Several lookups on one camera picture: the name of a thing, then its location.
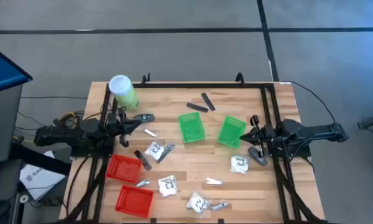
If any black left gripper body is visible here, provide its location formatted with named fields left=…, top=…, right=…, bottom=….
left=107, top=108, right=130, bottom=148

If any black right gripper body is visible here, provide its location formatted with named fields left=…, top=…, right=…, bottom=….
left=250, top=114, right=279, bottom=158

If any black oblong device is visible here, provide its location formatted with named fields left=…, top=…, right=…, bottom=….
left=247, top=146, right=269, bottom=167
left=132, top=113, right=155, bottom=123

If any green plastic basket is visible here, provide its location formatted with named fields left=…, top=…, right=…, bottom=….
left=178, top=111, right=206, bottom=144
left=217, top=115, right=247, bottom=149

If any clear vanity pack bag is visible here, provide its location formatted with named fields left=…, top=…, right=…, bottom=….
left=229, top=155, right=249, bottom=174
left=157, top=174, right=178, bottom=198
left=144, top=141, right=165, bottom=162
left=186, top=190, right=211, bottom=218

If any green disinfecting wipes canister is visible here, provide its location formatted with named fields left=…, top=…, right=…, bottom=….
left=108, top=74, right=140, bottom=112

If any red plastic basket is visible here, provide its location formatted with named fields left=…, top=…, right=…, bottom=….
left=106, top=154, right=143, bottom=184
left=114, top=185, right=155, bottom=218

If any black flat bar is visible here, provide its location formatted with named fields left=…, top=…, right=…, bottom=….
left=9, top=142, right=72, bottom=175

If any white printed paper box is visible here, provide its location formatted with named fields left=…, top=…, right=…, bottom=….
left=19, top=151, right=66, bottom=201

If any grey cabinet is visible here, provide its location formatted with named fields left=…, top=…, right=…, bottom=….
left=0, top=83, right=23, bottom=165

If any blue screen monitor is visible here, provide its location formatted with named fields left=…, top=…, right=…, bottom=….
left=0, top=42, right=34, bottom=96

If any yellow cable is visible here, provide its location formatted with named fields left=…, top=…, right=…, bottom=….
left=58, top=110, right=82, bottom=124

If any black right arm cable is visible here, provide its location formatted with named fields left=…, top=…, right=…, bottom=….
left=287, top=80, right=337, bottom=125

